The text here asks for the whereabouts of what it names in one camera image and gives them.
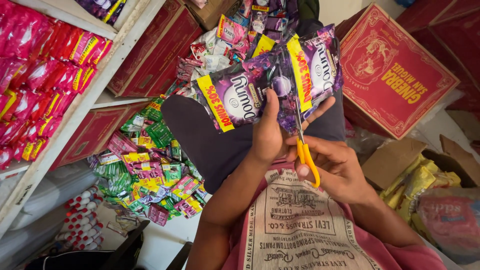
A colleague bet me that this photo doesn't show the yellow snack packets bundle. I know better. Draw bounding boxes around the yellow snack packets bundle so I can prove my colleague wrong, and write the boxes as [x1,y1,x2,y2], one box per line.
[379,154,463,226]

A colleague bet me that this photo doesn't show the person's left hand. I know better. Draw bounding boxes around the person's left hand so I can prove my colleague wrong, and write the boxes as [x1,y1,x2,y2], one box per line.
[249,88,337,166]

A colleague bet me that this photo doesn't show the brown cardboard box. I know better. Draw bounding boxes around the brown cardboard box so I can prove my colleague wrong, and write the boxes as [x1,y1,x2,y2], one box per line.
[183,0,241,31]

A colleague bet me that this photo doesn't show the purple softener sachet strip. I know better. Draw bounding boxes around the purple softener sachet strip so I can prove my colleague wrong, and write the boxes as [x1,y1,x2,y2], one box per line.
[191,24,344,136]

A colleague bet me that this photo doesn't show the person's pink printed shirt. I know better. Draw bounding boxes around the person's pink printed shirt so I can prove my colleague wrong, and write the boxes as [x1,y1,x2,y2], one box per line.
[221,160,448,270]

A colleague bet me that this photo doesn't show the open cardboard box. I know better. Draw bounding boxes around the open cardboard box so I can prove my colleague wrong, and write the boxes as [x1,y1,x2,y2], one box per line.
[361,134,480,270]

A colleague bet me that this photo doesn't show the white shelf with pink packets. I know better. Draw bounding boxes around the white shelf with pink packets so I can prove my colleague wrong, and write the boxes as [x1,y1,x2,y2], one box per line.
[0,0,166,238]

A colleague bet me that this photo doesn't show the person's dark trousers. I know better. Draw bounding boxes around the person's dark trousers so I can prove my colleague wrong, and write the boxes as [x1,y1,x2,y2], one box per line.
[160,19,346,195]

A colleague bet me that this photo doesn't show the heap of green pink sachets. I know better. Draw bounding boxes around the heap of green pink sachets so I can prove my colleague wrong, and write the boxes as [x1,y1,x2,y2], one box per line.
[87,95,209,227]

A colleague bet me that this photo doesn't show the plastic bag of red packets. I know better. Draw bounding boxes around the plastic bag of red packets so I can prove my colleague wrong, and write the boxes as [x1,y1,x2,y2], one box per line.
[415,187,480,265]

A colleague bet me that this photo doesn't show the crumpled clear plastic wrap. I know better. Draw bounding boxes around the crumpled clear plastic wrap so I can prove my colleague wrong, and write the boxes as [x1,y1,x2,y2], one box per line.
[345,125,392,160]

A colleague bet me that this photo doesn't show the black chair part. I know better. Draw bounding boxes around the black chair part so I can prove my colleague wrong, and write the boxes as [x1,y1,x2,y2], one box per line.
[166,241,194,270]

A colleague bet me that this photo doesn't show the black bag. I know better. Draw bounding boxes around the black bag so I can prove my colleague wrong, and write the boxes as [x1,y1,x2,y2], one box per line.
[23,220,151,270]

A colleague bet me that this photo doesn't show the heap of mixed softener sachets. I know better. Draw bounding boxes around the heap of mixed softener sachets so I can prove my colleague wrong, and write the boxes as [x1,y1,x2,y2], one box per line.
[175,0,301,99]

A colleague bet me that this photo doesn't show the large red printed carton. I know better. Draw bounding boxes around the large red printed carton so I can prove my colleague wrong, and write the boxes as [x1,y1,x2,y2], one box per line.
[338,2,461,140]

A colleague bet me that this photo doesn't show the group of red capped bottles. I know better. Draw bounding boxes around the group of red capped bottles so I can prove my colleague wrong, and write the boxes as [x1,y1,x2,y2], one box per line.
[53,185,106,252]

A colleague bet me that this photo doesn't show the person's right hand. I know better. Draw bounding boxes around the person's right hand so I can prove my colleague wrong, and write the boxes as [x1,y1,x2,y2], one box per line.
[285,134,378,205]

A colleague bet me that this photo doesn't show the yellow handled scissors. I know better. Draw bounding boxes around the yellow handled scissors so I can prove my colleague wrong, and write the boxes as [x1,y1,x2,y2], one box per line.
[294,98,322,189]

